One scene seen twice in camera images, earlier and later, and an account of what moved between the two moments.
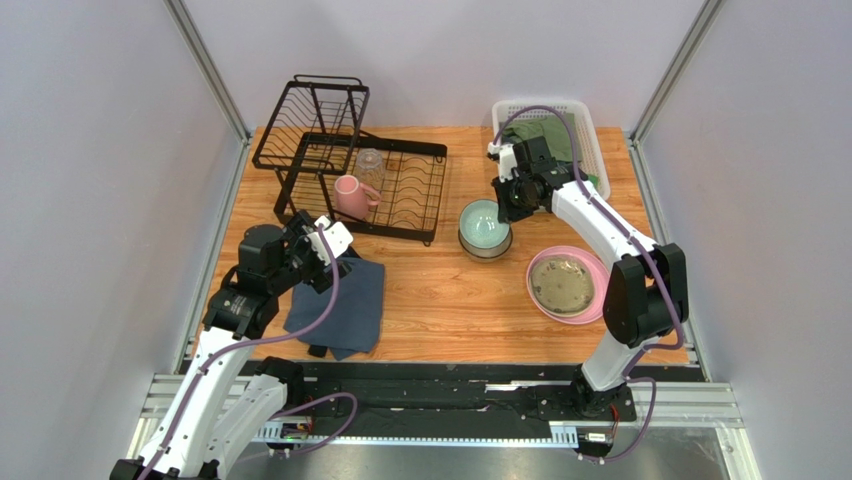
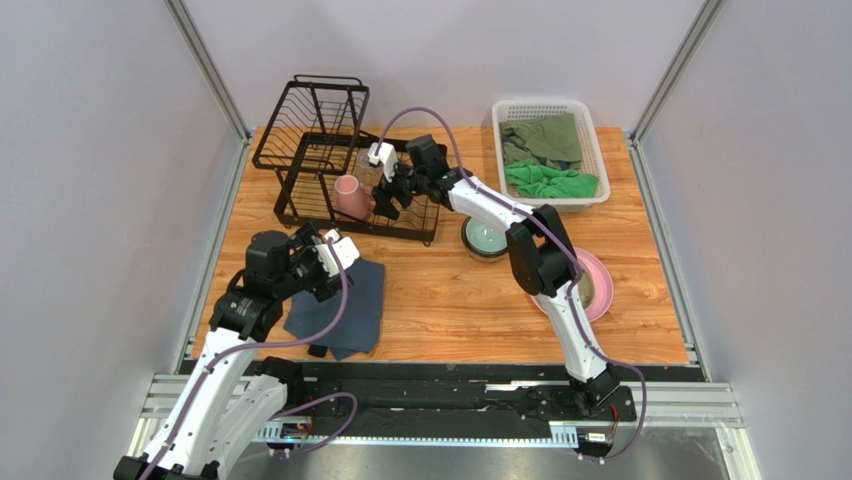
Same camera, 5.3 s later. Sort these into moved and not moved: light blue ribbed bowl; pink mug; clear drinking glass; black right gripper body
Moved: black right gripper body
Not moved: clear drinking glass; light blue ribbed bowl; pink mug
